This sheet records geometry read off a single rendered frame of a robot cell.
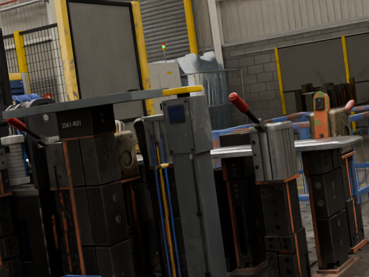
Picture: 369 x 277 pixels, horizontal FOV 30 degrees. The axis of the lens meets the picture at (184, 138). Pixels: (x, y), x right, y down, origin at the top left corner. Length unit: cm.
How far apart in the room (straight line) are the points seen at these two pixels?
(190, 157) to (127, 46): 424
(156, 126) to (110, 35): 385
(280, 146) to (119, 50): 409
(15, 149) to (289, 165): 74
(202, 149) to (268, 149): 16
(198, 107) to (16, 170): 66
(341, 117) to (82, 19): 359
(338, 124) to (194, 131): 52
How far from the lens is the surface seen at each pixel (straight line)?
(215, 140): 385
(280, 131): 144
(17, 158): 184
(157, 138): 157
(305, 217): 234
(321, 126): 174
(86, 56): 513
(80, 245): 155
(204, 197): 136
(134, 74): 557
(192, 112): 133
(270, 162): 144
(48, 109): 151
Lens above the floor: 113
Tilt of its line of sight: 3 degrees down
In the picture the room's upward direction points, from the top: 8 degrees counter-clockwise
